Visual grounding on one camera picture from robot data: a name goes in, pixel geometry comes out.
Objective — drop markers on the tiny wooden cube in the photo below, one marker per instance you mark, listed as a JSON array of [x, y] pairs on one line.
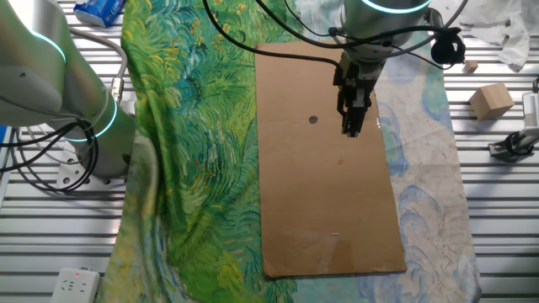
[[471, 66]]

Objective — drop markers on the painted landscape print cloth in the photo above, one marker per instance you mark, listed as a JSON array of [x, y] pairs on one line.
[[189, 126]]

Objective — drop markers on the white power strip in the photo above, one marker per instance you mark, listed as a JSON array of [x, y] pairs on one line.
[[76, 288]]

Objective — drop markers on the black metal clamp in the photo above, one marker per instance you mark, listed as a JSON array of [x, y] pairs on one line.
[[501, 150]]

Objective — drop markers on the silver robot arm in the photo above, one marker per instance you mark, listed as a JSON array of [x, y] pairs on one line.
[[42, 63]]

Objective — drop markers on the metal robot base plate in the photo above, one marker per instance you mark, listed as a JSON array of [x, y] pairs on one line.
[[67, 177]]

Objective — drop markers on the blue tissue pack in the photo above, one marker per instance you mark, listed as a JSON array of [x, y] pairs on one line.
[[99, 12]]

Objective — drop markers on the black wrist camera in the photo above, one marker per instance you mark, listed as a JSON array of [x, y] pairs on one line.
[[341, 75]]

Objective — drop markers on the white ribbed device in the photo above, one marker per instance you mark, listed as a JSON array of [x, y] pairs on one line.
[[531, 109]]

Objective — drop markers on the large wooden block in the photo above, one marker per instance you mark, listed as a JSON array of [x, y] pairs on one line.
[[492, 103]]

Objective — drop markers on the crumpled white paper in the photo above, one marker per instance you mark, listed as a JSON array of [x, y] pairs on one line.
[[513, 46]]

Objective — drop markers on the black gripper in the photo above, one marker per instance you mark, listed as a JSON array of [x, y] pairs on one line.
[[364, 80]]

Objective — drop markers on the brown cardboard sheet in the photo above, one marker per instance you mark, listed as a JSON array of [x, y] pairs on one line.
[[320, 189]]

